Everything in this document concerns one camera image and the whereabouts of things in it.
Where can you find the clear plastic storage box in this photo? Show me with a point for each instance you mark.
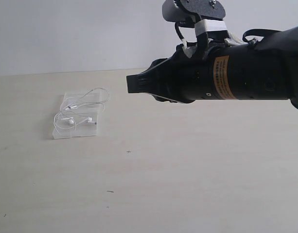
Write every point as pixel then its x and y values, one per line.
pixel 85 131

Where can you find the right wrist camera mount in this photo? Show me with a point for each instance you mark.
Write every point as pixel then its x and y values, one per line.
pixel 206 17

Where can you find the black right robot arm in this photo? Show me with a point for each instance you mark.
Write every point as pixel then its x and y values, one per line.
pixel 263 67

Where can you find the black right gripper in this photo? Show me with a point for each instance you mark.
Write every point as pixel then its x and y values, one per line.
pixel 178 78

